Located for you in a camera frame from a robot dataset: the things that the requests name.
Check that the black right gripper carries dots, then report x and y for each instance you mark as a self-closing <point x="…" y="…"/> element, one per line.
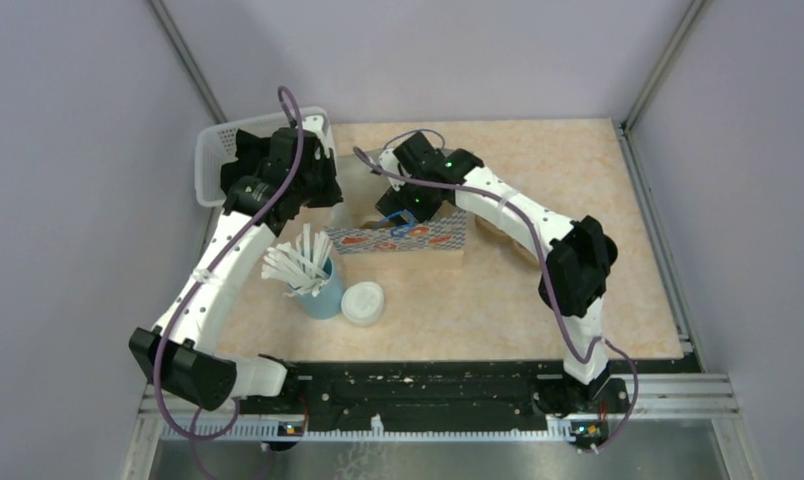
<point x="394" y="201"/>

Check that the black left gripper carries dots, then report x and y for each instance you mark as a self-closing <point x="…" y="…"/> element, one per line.
<point x="332" y="195"/>

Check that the patterned paper gift bag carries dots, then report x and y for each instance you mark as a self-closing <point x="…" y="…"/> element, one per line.
<point x="408" y="245"/>

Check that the brown pulp cup carrier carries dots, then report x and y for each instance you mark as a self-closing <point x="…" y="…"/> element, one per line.
<point x="490" y="232"/>

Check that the stack of white lids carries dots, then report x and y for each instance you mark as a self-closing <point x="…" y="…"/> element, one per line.
<point x="363" y="303"/>

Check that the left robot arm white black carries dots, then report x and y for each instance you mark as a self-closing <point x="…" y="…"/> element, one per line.
<point x="262" y="186"/>

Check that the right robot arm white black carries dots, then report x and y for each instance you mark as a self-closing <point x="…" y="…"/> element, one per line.
<point x="575" y="257"/>

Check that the black cloth in basket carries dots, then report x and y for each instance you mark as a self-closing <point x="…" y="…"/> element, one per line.
<point x="251" y="152"/>

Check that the white plastic basket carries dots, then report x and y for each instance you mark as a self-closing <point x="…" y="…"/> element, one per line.
<point x="215" y="146"/>

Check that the blue straw holder cup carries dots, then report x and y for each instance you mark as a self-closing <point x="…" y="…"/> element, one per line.
<point x="327" y="303"/>

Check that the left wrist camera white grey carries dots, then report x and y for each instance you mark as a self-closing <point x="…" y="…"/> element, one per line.
<point x="316" y="124"/>

